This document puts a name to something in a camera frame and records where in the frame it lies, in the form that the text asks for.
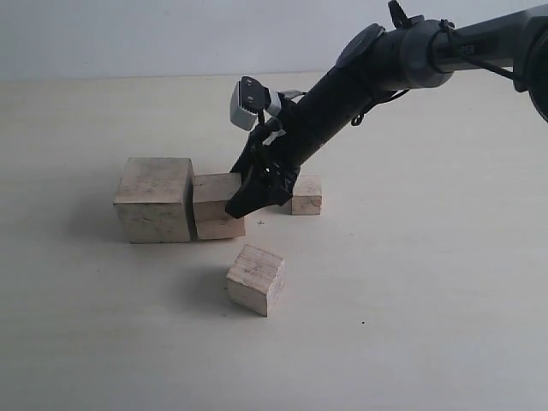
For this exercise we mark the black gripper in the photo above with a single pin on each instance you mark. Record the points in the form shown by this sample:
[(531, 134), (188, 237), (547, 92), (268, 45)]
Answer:
[(268, 166)]

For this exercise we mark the second largest wooden cube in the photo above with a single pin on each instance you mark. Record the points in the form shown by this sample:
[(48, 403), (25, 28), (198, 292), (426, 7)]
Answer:
[(211, 194)]

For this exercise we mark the smallest wooden cube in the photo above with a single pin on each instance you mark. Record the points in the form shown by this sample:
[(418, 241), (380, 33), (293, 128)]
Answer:
[(307, 196)]

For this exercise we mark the third largest wooden cube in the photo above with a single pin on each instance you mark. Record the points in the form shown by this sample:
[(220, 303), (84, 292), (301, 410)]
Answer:
[(256, 279)]

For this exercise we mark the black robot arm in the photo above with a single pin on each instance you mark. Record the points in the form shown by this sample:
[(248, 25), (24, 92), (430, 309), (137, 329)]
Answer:
[(378, 66)]

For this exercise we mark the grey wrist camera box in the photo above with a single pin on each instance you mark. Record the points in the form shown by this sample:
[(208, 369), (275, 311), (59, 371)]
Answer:
[(250, 100)]

